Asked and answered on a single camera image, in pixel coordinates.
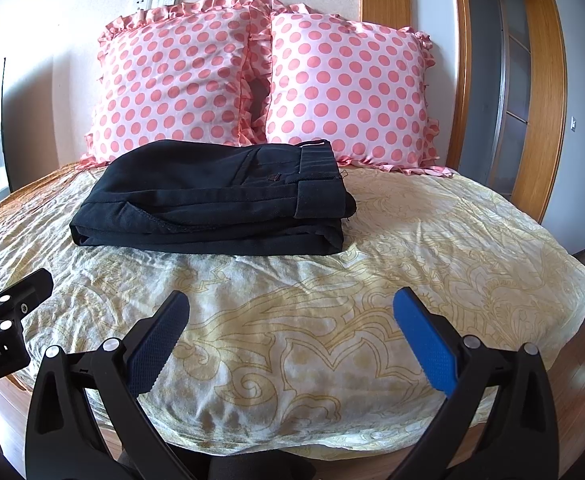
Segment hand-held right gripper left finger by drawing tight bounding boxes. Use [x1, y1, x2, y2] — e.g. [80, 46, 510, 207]
[25, 290, 199, 480]

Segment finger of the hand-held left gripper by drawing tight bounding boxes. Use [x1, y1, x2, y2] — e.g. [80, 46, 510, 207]
[0, 268, 54, 333]

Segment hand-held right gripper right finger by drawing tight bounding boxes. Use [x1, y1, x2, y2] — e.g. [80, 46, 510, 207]
[391, 287, 559, 480]

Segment black pants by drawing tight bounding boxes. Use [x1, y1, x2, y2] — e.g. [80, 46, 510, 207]
[70, 139, 358, 256]

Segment yellow patterned bedspread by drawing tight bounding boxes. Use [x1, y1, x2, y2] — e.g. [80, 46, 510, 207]
[0, 162, 585, 462]

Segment pink polka dot pillow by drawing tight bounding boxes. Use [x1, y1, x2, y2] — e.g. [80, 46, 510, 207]
[264, 4, 456, 179]
[78, 0, 273, 168]

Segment wooden door frame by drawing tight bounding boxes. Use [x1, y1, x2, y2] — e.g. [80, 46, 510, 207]
[359, 0, 474, 181]

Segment wooden doorway frame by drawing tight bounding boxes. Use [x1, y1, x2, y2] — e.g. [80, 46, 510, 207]
[489, 0, 569, 224]

